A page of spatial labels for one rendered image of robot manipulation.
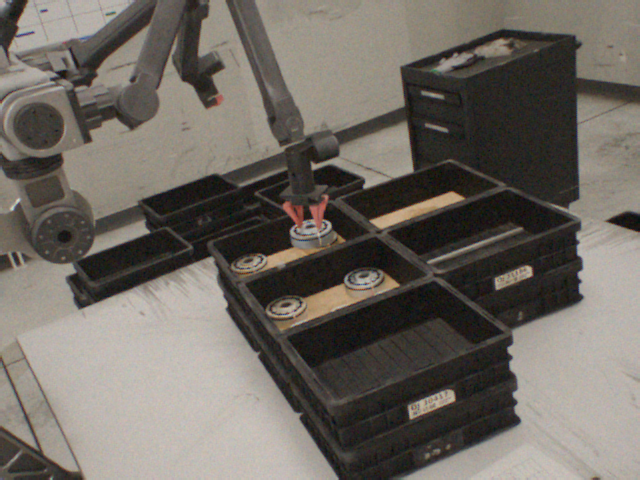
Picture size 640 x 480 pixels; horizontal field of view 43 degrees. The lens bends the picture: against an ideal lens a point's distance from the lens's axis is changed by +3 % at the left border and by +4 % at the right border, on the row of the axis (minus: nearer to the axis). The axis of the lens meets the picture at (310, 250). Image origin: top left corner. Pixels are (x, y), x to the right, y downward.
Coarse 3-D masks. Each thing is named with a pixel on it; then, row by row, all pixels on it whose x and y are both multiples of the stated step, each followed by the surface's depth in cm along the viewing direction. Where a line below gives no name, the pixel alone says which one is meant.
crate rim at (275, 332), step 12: (360, 240) 206; (384, 240) 203; (324, 252) 204; (336, 252) 204; (396, 252) 196; (300, 264) 201; (420, 264) 188; (264, 276) 198; (432, 276) 183; (240, 288) 195; (396, 288) 180; (252, 300) 188; (264, 312) 182; (336, 312) 176; (264, 324) 181; (300, 324) 174; (276, 336) 173
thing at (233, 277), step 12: (336, 204) 230; (288, 216) 229; (348, 216) 221; (252, 228) 226; (372, 228) 211; (216, 240) 223; (216, 252) 217; (288, 264) 202; (228, 276) 206; (252, 276) 199
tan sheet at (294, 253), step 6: (342, 240) 231; (282, 252) 231; (288, 252) 231; (294, 252) 230; (300, 252) 229; (270, 258) 229; (276, 258) 229; (282, 258) 228; (288, 258) 227; (294, 258) 226; (270, 264) 226; (276, 264) 225
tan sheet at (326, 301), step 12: (384, 276) 207; (336, 288) 206; (384, 288) 201; (312, 300) 203; (324, 300) 202; (336, 300) 201; (348, 300) 199; (360, 300) 198; (312, 312) 198; (324, 312) 196
